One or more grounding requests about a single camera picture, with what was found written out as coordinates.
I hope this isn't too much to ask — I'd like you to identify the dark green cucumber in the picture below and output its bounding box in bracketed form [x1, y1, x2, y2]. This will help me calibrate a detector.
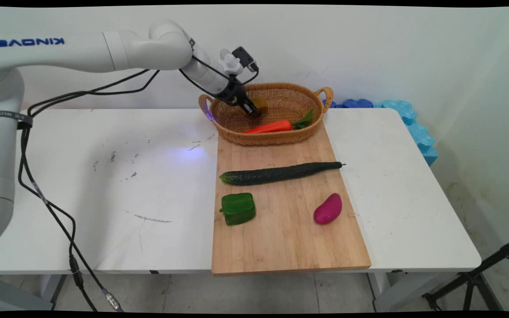
[219, 162, 346, 186]

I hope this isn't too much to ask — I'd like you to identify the wooden cutting board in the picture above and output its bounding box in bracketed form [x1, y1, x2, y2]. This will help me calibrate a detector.
[212, 121, 372, 276]

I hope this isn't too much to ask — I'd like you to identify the black tripod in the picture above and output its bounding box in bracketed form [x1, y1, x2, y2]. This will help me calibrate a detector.
[422, 236, 509, 312]

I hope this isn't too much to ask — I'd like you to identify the black cable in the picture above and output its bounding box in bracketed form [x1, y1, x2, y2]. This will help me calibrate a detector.
[18, 62, 260, 312]
[18, 66, 220, 312]

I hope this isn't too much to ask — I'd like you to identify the magenta toy sweet potato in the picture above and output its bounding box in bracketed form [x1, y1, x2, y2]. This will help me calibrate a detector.
[314, 193, 343, 225]

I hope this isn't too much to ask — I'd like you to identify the dark blue foam piece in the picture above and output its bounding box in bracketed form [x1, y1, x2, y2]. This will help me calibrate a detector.
[324, 98, 374, 109]

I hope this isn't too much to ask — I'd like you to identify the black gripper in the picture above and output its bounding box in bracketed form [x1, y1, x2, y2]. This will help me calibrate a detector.
[213, 77, 262, 118]

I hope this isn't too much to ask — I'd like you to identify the grey strap with print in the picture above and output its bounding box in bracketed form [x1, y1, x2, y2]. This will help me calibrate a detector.
[0, 110, 34, 130]

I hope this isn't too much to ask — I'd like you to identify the green toy bell pepper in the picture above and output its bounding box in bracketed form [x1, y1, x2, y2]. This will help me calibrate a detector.
[219, 193, 257, 226]

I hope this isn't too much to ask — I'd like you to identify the light blue foam strip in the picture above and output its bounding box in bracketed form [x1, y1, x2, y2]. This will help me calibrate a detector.
[373, 99, 439, 167]

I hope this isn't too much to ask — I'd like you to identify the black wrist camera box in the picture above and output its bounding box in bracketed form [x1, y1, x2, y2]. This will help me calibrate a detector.
[232, 46, 260, 74]

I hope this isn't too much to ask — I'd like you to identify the woven wicker basket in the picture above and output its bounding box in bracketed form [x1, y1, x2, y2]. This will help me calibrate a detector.
[198, 83, 334, 146]

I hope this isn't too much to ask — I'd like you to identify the orange toy carrot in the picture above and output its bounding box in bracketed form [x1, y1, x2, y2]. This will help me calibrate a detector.
[242, 109, 315, 134]

